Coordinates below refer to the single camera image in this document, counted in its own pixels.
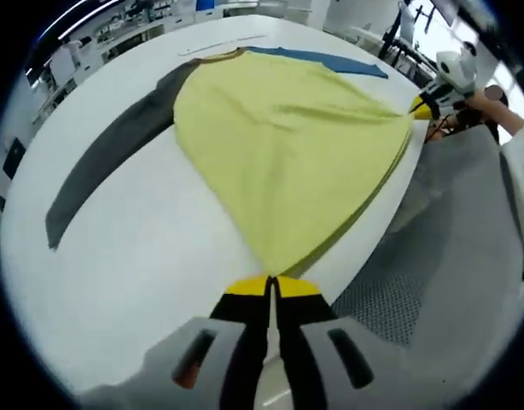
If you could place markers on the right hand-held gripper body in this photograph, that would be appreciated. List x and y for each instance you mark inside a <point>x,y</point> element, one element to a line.
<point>457,70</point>

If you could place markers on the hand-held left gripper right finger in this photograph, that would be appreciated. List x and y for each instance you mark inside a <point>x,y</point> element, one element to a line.
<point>347,367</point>

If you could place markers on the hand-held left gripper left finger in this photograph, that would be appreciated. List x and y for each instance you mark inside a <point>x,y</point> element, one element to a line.
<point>193,367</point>

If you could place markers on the yellow blue grey garment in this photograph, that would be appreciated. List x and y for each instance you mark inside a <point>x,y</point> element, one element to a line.
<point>287,149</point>

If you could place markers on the white template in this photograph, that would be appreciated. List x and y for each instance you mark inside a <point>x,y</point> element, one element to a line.
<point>222,45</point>

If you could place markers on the person's white coat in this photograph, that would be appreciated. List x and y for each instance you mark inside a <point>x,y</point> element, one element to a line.
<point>520,192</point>

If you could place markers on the blue plastic container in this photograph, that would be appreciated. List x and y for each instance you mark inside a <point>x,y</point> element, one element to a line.
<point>208,4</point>

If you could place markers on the white cluttered workbenches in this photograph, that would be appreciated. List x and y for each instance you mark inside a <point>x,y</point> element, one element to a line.
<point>74,72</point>

